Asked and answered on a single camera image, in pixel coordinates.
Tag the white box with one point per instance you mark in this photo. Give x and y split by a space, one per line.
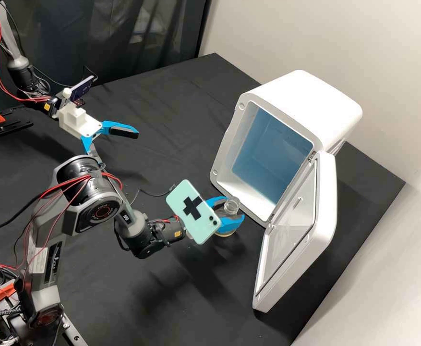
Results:
286 144

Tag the right wrist camera phone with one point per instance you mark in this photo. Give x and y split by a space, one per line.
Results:
192 212

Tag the clear flask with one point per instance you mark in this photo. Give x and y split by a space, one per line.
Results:
232 206

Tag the wrist camera phone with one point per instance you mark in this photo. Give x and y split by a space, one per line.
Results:
192 212
82 88

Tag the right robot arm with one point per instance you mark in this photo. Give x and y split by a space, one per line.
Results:
84 194

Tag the white box door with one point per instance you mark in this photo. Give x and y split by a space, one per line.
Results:
296 230

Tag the left wrist camera phone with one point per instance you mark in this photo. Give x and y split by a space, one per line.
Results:
82 88

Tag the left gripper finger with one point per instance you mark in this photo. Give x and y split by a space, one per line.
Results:
89 145
122 130

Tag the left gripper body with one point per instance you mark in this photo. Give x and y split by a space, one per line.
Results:
79 122

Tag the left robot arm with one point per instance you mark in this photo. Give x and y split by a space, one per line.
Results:
17 65

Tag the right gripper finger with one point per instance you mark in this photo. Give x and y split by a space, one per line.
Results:
218 202
232 223

